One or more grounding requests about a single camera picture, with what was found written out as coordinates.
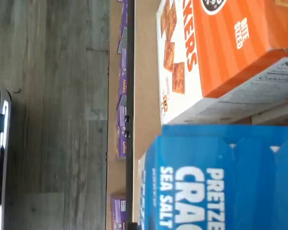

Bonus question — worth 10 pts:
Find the blue white pretzel crackers box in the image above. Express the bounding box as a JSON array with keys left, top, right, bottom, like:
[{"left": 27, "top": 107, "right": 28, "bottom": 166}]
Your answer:
[{"left": 137, "top": 124, "right": 288, "bottom": 230}]

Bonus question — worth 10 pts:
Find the dark metal shelf rail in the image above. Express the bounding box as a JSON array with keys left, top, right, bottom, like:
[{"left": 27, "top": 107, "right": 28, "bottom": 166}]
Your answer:
[{"left": 125, "top": 0, "right": 138, "bottom": 230}]

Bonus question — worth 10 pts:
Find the shiny silver cart bar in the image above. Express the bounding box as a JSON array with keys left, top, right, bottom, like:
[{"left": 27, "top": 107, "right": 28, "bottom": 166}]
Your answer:
[{"left": 0, "top": 99, "right": 10, "bottom": 230}]

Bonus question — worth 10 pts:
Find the tan wooden shelf board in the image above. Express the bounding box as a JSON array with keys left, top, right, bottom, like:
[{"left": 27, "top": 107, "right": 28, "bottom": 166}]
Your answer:
[{"left": 132, "top": 0, "right": 164, "bottom": 230}]

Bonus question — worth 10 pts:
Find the orange white crackers box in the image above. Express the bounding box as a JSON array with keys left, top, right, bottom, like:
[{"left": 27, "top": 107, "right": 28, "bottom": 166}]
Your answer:
[{"left": 156, "top": 0, "right": 288, "bottom": 126}]

